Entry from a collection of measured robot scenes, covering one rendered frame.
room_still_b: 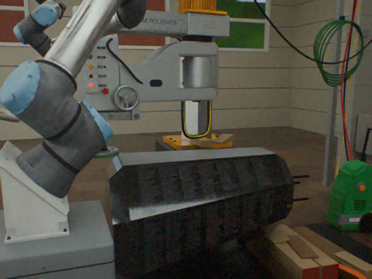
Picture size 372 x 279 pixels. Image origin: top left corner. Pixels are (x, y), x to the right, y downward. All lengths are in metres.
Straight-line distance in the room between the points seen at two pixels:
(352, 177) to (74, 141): 2.68
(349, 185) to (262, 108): 6.34
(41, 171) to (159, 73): 1.26
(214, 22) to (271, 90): 7.33
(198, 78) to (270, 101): 7.34
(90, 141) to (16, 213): 0.29
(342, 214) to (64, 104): 2.79
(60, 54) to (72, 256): 0.59
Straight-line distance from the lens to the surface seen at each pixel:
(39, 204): 1.16
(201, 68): 2.39
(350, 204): 3.46
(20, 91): 1.07
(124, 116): 2.22
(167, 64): 2.27
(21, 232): 1.20
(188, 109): 3.07
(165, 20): 2.27
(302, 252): 2.45
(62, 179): 1.17
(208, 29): 2.39
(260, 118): 9.57
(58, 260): 1.13
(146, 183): 2.06
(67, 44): 1.21
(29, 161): 1.18
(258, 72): 9.46
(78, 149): 1.15
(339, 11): 4.64
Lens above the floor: 1.33
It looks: 10 degrees down
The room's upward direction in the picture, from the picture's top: straight up
